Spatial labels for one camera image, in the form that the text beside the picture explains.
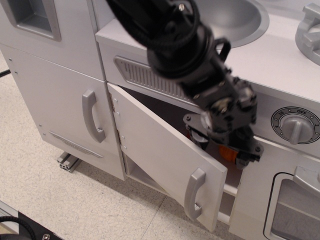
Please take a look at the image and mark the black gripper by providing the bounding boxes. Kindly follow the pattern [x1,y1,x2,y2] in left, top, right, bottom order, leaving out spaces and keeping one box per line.
[183,113,264,168]

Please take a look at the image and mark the white cabinet door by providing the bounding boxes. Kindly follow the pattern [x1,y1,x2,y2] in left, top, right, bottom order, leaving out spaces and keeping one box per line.
[107,83,227,231]

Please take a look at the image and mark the grey cabinet door handle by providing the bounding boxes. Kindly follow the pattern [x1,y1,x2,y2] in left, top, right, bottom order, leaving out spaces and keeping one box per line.
[184,168,206,221]

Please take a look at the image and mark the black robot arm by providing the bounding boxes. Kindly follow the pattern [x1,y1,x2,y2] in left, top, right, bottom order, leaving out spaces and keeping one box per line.
[108,0,264,169]

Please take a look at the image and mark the orange toy pumpkin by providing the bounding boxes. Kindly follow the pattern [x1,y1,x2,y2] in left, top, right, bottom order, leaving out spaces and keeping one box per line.
[218,145,238,164]

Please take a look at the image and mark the grey timer knob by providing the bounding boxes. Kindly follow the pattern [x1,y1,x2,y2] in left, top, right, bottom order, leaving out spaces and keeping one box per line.
[271,106,320,145]

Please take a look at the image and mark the white oven door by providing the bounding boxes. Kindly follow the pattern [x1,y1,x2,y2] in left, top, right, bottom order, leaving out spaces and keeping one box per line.
[263,170,320,240]

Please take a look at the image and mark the grey vent grille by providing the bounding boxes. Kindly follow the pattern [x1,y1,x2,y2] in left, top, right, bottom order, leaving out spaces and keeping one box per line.
[113,56,194,106]

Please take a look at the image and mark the silver sink bowl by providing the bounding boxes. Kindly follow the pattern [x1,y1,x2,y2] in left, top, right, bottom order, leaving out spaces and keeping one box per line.
[195,0,270,48]

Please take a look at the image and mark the grey stove burner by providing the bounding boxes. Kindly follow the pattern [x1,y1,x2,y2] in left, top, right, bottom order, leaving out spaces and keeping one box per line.
[295,3,320,65]

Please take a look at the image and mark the white fridge door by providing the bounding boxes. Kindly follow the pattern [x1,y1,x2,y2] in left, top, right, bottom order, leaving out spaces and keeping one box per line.
[0,45,126,180]

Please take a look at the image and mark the aluminium extrusion bar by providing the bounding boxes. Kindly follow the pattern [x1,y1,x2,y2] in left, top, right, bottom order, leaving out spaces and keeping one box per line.
[57,152,82,173]

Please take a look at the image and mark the silver fridge emblem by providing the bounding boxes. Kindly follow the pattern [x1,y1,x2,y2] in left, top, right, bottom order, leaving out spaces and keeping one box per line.
[49,131,104,159]

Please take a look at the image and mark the white toy kitchen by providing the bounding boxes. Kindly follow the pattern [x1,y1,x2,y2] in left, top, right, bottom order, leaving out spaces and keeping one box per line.
[0,0,320,240]

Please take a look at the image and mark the grey ice dispenser recess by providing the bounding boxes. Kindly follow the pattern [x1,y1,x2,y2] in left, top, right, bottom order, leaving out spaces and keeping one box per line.
[0,0,62,42]

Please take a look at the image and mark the grey oven handle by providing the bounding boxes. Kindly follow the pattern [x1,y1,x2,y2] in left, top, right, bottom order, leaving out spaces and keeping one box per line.
[292,166,320,196]

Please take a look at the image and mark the grey fridge door handle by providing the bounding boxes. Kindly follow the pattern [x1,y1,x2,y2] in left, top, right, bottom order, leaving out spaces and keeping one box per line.
[81,89,106,143]

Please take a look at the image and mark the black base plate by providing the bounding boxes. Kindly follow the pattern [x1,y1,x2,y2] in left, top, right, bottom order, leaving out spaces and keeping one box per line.
[18,212,63,240]

